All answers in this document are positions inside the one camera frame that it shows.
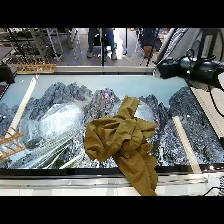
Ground stack of wooden hangers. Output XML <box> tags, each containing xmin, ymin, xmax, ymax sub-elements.
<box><xmin>15</xmin><ymin>62</ymin><xmax>57</xmax><ymax>75</ymax></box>

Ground mustard brown garment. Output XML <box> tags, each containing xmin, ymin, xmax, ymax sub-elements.
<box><xmin>83</xmin><ymin>95</ymin><xmax>160</xmax><ymax>197</ymax></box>

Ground person's legs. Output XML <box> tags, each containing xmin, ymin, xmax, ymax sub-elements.
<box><xmin>138</xmin><ymin>27</ymin><xmax>163</xmax><ymax>60</ymax></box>
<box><xmin>85</xmin><ymin>27</ymin><xmax>118</xmax><ymax>61</ymax></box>

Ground silver frame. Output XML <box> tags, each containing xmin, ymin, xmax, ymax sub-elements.
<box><xmin>0</xmin><ymin>65</ymin><xmax>224</xmax><ymax>197</ymax></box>

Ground black cable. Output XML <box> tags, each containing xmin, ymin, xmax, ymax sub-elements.
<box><xmin>202</xmin><ymin>185</ymin><xmax>224</xmax><ymax>197</ymax></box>
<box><xmin>207</xmin><ymin>84</ymin><xmax>224</xmax><ymax>119</ymax></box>

